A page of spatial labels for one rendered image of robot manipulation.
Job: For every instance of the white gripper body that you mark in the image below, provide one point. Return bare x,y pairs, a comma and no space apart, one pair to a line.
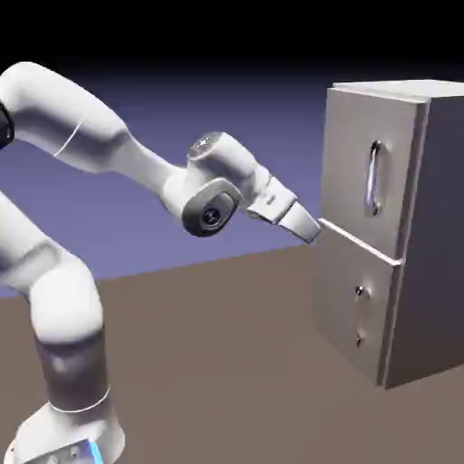
299,222

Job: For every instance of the large grey cabinet door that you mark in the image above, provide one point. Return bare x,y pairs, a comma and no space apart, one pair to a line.
348,163

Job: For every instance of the grey cabinet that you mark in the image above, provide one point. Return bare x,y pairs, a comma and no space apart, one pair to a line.
431,235

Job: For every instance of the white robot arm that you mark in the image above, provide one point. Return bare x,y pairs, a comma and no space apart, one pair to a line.
72,119

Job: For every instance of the small grey cabinet door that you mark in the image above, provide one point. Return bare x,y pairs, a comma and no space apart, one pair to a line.
337,308

